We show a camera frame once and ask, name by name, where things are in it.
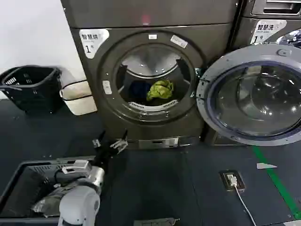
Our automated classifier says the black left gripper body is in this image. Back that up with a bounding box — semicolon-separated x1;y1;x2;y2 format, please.
92;139;118;170

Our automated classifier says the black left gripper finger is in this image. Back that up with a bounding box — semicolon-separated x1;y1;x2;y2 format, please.
109;129;129;154
93;130;106;148

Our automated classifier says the white padded bag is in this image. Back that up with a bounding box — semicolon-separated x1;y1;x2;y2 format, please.
59;67;98;116

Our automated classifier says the white curved lint filter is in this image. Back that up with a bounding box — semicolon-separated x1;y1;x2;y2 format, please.
127;98;180;111

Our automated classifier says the dark blue cloth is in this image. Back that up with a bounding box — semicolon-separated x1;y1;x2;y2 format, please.
128;81;152;101

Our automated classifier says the green crumpled cloth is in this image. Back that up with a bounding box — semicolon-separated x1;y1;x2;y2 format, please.
146;79;175;102

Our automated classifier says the dark grey laundry basket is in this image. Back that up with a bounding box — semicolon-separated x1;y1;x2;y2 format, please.
0;157;99;226

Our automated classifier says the dark grey garment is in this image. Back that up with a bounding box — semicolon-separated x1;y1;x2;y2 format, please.
31;185;71;218

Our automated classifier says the black slotted plastic basket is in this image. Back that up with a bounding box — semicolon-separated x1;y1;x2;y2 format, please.
0;65;64;115

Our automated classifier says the grey dryer with round opening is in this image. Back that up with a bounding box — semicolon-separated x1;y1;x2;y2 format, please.
60;0;238;151

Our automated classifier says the metal floor socket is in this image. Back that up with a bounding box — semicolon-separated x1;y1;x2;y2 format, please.
219;169;246;192

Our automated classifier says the grey triangular floor sticker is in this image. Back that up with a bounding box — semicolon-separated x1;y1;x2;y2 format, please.
256;162;278;170

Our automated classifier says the round glass dryer door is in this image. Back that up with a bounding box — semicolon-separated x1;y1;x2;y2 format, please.
196;44;301;146

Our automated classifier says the green floor tape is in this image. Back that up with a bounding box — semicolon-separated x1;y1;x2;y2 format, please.
252;145;301;220

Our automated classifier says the grey machine with drawer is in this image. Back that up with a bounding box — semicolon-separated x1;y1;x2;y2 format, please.
204;0;301;147

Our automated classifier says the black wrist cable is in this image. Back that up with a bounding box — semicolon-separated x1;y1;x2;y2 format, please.
54;168;72;188

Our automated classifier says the white cable with plug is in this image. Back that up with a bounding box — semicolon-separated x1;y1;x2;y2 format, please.
226;173;258;226

